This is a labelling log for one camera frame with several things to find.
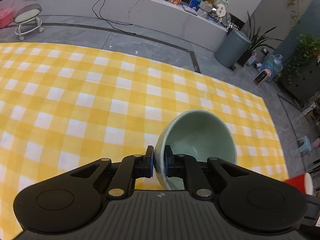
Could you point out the blue water bottle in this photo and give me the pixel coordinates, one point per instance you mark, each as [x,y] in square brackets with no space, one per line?
[277,63]

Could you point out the blue box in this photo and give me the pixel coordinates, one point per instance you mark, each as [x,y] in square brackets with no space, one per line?
[193,4]

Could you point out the small space heater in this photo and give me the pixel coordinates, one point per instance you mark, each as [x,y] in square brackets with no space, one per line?
[262,77]

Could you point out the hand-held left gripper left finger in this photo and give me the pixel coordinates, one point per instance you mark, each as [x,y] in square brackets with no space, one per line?
[150,161]

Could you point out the white marble media bench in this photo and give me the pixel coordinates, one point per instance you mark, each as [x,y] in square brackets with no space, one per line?
[150,12]

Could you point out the green ceramic bowl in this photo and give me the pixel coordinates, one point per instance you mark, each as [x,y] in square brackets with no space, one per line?
[200,135]

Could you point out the potted long-leaf plant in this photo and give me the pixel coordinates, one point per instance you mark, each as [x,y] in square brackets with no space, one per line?
[255,40]

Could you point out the yellow checked tablecloth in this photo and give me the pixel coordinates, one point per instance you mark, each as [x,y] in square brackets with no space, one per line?
[75,105]

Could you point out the small blue plastic stool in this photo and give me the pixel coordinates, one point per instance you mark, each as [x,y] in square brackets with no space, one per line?
[305,143]

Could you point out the pink box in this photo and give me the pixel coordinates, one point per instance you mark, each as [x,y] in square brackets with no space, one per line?
[5,17]

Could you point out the dark cabinet with plants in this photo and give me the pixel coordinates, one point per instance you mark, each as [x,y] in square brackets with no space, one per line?
[306,80]

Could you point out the red and white container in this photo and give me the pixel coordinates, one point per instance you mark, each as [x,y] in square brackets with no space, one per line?
[297,182]

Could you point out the white rolling stool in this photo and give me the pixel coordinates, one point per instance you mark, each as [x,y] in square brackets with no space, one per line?
[27,16]

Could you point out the grey trash bin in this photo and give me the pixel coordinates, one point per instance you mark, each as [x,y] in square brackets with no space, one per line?
[231,47]

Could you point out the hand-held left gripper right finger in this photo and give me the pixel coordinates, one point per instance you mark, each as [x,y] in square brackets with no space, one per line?
[168,161]

